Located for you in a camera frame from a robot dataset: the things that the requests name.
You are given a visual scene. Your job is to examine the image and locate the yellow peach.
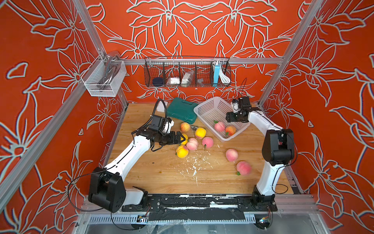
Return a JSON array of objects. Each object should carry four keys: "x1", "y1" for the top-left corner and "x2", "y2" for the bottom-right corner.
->
[
  {"x1": 176, "y1": 145, "x2": 189, "y2": 159},
  {"x1": 181, "y1": 133, "x2": 189, "y2": 145},
  {"x1": 195, "y1": 127, "x2": 206, "y2": 139}
]

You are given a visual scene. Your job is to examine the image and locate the red orange peach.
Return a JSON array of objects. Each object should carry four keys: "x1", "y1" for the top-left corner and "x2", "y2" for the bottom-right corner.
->
[{"x1": 225, "y1": 125, "x2": 237, "y2": 136}]

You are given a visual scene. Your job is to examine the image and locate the pink peach with leaf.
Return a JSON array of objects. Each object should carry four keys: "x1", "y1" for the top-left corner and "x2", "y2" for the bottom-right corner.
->
[{"x1": 214, "y1": 121, "x2": 226, "y2": 132}]

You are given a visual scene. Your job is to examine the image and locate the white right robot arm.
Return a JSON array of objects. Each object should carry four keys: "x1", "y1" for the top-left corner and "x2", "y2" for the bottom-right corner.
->
[{"x1": 226, "y1": 97, "x2": 295, "y2": 206}]

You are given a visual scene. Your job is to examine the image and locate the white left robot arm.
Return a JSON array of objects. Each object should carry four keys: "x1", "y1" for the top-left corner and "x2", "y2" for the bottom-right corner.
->
[{"x1": 88, "y1": 115, "x2": 186, "y2": 213}]

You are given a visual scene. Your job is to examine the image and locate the white plastic basket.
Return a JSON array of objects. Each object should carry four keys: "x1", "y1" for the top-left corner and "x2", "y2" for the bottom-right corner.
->
[{"x1": 193, "y1": 97, "x2": 250, "y2": 142}]

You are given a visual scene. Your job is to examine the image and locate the white packet in basket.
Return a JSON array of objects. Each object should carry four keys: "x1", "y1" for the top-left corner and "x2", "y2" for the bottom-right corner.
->
[{"x1": 166, "y1": 77, "x2": 180, "y2": 86}]

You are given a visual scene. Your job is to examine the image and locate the clear bag in basket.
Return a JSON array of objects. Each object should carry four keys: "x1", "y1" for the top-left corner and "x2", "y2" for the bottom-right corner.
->
[{"x1": 180, "y1": 71, "x2": 194, "y2": 88}]

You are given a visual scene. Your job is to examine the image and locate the pink peach centre left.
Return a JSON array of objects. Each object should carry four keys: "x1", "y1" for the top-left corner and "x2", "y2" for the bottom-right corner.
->
[{"x1": 186, "y1": 137, "x2": 199, "y2": 151}]

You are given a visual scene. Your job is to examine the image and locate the small white box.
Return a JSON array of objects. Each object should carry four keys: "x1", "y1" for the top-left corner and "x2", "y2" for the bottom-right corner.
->
[{"x1": 156, "y1": 101, "x2": 168, "y2": 113}]

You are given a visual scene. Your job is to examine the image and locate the green plastic tool case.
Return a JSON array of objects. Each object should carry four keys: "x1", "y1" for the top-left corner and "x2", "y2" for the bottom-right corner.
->
[{"x1": 167, "y1": 97, "x2": 198, "y2": 124}]

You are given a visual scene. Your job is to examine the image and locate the pink peach right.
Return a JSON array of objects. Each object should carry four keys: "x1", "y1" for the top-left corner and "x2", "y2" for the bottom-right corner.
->
[{"x1": 226, "y1": 149, "x2": 239, "y2": 162}]

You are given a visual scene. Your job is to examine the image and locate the dark round object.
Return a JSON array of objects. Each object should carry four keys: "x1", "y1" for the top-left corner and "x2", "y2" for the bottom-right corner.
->
[{"x1": 152, "y1": 77, "x2": 164, "y2": 87}]

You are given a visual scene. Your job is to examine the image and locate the light blue box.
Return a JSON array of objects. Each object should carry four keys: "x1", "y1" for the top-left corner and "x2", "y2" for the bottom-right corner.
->
[{"x1": 212, "y1": 61, "x2": 221, "y2": 87}]

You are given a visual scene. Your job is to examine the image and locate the pink red peach front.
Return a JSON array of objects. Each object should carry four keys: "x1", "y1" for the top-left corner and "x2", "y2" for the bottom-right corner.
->
[{"x1": 236, "y1": 161, "x2": 252, "y2": 176}]

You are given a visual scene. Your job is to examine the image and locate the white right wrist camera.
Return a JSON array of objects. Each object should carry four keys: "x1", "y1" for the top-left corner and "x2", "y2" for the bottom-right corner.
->
[{"x1": 231, "y1": 99, "x2": 240, "y2": 113}]

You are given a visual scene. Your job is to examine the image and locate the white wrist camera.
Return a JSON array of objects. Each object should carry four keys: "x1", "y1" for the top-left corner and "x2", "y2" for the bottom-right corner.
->
[
  {"x1": 231, "y1": 99, "x2": 240, "y2": 113},
  {"x1": 163, "y1": 120, "x2": 174, "y2": 134}
]

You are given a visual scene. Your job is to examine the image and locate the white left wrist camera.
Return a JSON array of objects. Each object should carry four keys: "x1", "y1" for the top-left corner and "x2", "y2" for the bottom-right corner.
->
[{"x1": 163, "y1": 120, "x2": 174, "y2": 134}]

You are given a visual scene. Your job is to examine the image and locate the white cable bundle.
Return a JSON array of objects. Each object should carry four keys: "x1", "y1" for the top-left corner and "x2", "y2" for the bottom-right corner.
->
[{"x1": 218, "y1": 62, "x2": 231, "y2": 85}]

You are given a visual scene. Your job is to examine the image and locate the black wire wall basket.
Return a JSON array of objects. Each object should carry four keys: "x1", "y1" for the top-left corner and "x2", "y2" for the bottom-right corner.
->
[{"x1": 144, "y1": 56, "x2": 231, "y2": 88}]

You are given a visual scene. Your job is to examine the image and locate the clear plastic wall bin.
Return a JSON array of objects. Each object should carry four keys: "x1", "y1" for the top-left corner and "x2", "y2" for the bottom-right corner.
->
[{"x1": 81, "y1": 60, "x2": 127, "y2": 97}]

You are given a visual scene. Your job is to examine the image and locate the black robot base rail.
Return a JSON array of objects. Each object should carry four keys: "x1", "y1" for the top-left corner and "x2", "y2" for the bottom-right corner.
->
[{"x1": 121, "y1": 194, "x2": 278, "y2": 223}]

